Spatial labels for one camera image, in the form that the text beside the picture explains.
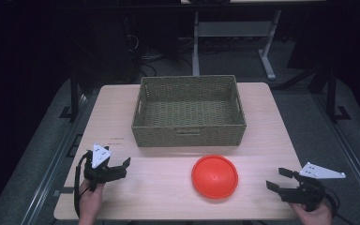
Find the black metal stand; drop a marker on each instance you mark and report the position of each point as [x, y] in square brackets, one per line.
[74, 93]
[332, 93]

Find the metal floor rail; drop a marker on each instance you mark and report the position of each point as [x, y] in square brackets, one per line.
[56, 156]
[347, 140]

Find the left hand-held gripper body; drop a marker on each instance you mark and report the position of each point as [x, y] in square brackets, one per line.
[100, 156]

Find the white metal desk frame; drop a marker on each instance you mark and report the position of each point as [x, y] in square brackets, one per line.
[231, 29]

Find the person's right hand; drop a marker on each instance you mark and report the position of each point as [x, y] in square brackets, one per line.
[312, 217]

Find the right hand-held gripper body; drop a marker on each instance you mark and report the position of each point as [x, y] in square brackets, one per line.
[306, 189]

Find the person's left hand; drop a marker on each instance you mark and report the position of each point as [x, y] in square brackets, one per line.
[90, 200]

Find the green woven basket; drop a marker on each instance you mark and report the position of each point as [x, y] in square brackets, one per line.
[188, 112]

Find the red round plate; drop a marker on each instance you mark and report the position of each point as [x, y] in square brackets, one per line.
[215, 176]

